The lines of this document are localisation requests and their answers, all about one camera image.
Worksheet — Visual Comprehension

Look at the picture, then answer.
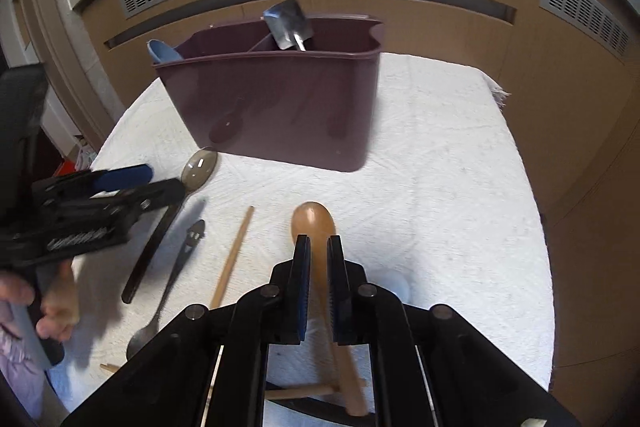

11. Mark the wooden cabinet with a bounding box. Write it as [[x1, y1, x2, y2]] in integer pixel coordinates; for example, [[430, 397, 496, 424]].
[[15, 0, 640, 408]]

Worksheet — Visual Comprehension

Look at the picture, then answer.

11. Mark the metal spatula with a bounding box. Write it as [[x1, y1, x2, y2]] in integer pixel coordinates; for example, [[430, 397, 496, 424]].
[[262, 0, 315, 52]]

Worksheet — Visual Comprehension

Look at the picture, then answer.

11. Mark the person's left hand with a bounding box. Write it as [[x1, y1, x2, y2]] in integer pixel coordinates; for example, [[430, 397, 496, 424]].
[[0, 259, 81, 343]]

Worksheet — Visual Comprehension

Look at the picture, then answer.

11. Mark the short grey vent grille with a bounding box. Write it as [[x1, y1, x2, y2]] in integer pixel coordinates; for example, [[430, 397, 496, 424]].
[[539, 0, 632, 58]]

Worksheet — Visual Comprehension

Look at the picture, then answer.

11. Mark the maroon plastic utensil holder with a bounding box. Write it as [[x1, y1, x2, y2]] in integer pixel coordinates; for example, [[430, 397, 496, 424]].
[[152, 14, 385, 172]]

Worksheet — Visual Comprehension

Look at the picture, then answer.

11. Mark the brown translucent spoon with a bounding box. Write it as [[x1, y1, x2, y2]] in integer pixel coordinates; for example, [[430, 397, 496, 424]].
[[121, 147, 219, 305]]

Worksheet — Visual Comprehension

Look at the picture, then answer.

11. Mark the white textured cloth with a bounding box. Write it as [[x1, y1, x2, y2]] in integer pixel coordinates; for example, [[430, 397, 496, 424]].
[[47, 52, 556, 427]]

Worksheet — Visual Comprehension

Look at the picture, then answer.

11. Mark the blue plastic spoon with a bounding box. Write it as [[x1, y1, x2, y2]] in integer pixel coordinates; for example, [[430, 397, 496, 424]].
[[146, 39, 183, 65]]

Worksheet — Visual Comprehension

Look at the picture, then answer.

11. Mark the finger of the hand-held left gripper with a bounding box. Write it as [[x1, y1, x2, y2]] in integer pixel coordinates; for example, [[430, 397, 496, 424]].
[[35, 164, 153, 200], [10, 179, 186, 265]]

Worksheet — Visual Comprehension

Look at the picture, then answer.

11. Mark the wooden spoon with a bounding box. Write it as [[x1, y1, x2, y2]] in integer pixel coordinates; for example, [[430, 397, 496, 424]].
[[291, 202, 371, 418]]

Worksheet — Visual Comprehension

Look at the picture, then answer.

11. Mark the metal spoon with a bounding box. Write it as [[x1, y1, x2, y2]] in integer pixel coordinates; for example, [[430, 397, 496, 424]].
[[126, 219, 207, 360]]

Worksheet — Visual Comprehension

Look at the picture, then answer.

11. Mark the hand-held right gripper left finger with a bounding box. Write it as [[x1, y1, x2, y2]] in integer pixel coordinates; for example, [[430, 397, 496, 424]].
[[60, 234, 313, 427]]

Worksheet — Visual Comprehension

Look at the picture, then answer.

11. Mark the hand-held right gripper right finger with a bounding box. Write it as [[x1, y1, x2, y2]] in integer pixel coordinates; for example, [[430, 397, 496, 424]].
[[327, 234, 581, 427]]

